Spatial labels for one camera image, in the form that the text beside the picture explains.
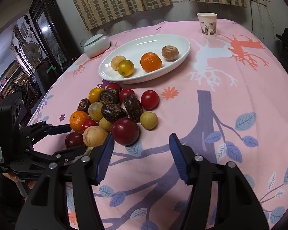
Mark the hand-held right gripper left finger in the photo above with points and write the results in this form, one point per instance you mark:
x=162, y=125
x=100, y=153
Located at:
x=105, y=158

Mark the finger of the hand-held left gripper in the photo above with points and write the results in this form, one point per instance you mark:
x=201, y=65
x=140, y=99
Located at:
x=67, y=153
x=60, y=129

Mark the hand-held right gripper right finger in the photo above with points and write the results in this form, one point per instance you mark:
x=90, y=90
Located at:
x=177, y=158

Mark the dark red plum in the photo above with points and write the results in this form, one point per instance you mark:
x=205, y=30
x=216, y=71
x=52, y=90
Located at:
x=74, y=140

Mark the orange tangerine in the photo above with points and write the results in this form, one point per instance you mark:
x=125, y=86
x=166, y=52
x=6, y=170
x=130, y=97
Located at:
x=78, y=122
x=151, y=62

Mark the large tan passion fruit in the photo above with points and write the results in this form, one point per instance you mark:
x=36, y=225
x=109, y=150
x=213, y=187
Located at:
x=94, y=136

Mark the large red plum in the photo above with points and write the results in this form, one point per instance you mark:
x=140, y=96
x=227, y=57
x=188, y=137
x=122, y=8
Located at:
x=124, y=131

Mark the tan speckled longan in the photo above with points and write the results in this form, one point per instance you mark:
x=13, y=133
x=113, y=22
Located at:
x=148, y=120

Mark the white oval plate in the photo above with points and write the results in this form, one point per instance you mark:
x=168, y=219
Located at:
x=144, y=43

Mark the person's left forearm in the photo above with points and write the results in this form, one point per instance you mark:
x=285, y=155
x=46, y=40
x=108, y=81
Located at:
x=2, y=201

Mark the person's left hand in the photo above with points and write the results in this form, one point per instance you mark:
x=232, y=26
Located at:
x=31, y=185

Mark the small red plum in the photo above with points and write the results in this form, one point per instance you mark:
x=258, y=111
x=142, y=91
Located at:
x=88, y=124

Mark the small tan longan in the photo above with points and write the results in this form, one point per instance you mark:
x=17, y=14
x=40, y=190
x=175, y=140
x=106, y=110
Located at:
x=105, y=124
x=115, y=62

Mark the yellow-green passion fruit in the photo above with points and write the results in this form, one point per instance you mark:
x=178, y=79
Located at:
x=94, y=112

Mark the orange-yellow plum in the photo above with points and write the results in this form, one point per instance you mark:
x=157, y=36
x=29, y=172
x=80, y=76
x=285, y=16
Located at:
x=94, y=95

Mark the shelf of boxes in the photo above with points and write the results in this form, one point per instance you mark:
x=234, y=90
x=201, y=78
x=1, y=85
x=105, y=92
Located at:
x=4, y=81

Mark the electric fan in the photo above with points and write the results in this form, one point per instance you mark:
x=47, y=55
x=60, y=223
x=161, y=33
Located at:
x=31, y=50

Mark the pink printed tablecloth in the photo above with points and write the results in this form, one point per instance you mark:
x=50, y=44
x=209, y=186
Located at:
x=230, y=88

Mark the yellow plum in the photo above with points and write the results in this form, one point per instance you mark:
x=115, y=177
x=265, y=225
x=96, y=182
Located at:
x=126, y=68

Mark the white lidded ceramic jar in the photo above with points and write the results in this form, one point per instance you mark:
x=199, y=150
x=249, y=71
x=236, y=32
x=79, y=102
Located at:
x=97, y=46

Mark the light brown passion fruit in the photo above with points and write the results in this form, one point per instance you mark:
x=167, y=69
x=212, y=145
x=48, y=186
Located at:
x=170, y=52

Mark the dark wooden framed cabinet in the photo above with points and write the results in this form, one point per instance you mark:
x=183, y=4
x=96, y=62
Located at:
x=52, y=12

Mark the printed paper cup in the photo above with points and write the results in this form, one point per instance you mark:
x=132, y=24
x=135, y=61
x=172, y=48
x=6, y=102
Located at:
x=207, y=25

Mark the wide checked curtain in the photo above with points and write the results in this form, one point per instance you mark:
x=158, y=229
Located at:
x=110, y=0

